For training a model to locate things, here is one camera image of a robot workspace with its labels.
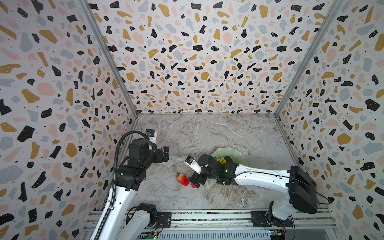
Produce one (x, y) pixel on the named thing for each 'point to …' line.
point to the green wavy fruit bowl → (236, 155)
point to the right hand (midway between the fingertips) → (190, 168)
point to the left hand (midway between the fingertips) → (158, 144)
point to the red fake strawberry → (183, 179)
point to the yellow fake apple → (222, 160)
